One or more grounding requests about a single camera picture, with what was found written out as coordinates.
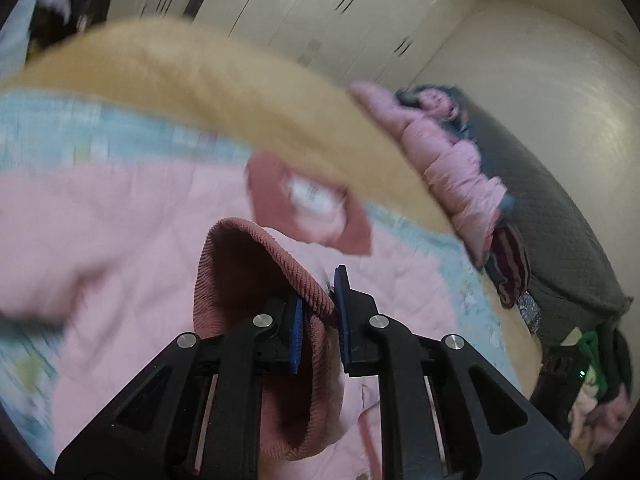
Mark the green cloth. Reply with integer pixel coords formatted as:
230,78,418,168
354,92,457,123
575,330,613,403

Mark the cream wardrobe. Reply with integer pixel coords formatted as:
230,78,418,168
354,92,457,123
134,0,488,88

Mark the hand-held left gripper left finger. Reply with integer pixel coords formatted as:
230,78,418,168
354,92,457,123
55,297,306,480

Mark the tan bed cover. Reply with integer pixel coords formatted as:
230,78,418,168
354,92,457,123
0,17,545,397

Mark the teal and pink garment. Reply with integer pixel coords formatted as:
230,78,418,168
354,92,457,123
394,84,482,161

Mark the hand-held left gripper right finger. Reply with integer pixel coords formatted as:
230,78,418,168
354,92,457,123
333,264,586,480

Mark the dark grey padded headboard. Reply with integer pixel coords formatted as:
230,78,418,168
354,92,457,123
462,109,635,363

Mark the pink quilted jacket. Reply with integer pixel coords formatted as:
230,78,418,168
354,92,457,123
0,152,481,480

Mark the dark travel bag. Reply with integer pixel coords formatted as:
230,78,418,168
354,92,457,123
27,0,114,56

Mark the pink puffer jacket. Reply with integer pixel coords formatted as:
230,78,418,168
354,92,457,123
349,81,509,267

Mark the blue cartoon printed blanket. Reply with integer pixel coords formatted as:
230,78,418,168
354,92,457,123
0,90,511,466

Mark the dark striped cloth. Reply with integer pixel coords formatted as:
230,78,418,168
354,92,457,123
486,224,532,310

